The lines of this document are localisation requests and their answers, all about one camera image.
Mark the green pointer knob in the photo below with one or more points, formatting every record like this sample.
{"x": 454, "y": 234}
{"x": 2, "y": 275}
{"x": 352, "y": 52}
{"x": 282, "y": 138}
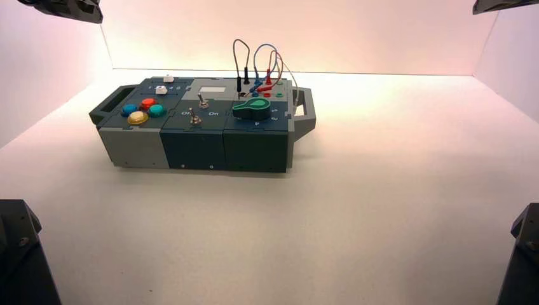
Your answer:
{"x": 252, "y": 108}

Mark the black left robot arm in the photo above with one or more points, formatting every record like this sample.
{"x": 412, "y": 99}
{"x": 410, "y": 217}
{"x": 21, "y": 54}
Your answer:
{"x": 21, "y": 269}

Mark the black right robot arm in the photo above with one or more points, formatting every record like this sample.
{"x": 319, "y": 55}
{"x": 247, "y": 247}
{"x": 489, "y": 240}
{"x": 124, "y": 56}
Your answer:
{"x": 524, "y": 269}

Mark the grey and blue control box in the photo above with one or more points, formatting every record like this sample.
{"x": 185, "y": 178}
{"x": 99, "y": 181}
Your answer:
{"x": 193, "y": 147}

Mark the white display window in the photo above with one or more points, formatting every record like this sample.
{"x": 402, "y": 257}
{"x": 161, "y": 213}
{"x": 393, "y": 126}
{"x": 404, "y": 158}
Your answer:
{"x": 212, "y": 89}

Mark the teal round push button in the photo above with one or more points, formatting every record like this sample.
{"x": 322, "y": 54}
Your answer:
{"x": 156, "y": 111}

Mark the white slider cap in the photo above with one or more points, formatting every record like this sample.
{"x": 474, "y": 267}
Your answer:
{"x": 168, "y": 78}
{"x": 161, "y": 90}

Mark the red round push button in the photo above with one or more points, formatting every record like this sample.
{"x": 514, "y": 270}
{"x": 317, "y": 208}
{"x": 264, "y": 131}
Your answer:
{"x": 148, "y": 103}

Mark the yellow round push button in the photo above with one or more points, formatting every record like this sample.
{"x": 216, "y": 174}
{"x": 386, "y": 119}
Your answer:
{"x": 137, "y": 118}

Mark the blue round push button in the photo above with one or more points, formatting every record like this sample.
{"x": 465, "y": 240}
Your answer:
{"x": 128, "y": 110}

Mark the metal toggle switch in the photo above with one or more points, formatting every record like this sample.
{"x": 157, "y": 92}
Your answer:
{"x": 202, "y": 102}
{"x": 195, "y": 119}

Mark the black overhead mount bracket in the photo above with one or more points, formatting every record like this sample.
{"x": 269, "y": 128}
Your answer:
{"x": 497, "y": 5}
{"x": 71, "y": 10}

